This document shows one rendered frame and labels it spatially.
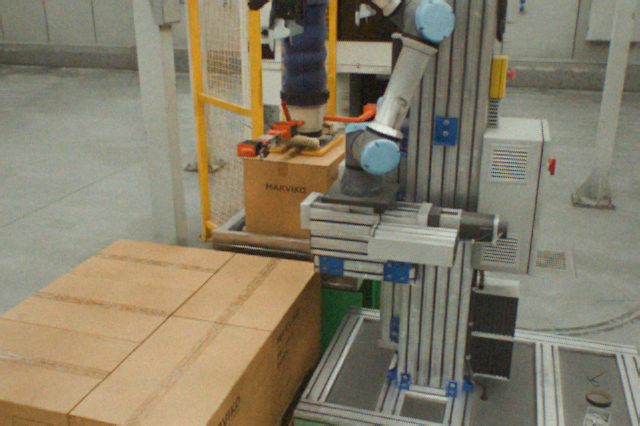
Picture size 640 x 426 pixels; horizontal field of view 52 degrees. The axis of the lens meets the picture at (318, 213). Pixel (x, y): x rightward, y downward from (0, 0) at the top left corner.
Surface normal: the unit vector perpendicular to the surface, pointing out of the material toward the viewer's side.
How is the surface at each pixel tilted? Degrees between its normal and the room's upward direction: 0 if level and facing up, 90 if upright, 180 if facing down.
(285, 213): 90
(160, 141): 90
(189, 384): 0
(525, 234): 90
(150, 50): 90
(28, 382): 0
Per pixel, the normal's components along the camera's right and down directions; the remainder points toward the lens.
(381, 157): 0.18, 0.45
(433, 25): 0.28, 0.21
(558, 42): -0.29, 0.33
